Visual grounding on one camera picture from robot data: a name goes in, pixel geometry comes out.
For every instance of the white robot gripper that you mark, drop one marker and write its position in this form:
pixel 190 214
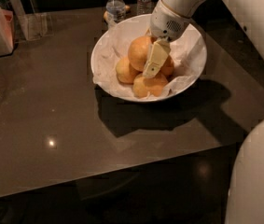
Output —
pixel 165 23

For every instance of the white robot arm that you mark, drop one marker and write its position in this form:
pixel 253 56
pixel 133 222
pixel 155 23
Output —
pixel 249 14

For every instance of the white bowl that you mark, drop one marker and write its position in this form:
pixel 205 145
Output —
pixel 197 53

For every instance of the clear water bottle white cap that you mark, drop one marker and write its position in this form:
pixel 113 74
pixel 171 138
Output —
pixel 115 12

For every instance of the orange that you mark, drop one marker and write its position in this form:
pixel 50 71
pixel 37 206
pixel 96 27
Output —
pixel 125 72
pixel 138 50
pixel 142 86
pixel 168 67

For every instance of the clear acrylic stand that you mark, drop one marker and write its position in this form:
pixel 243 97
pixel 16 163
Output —
pixel 33 24

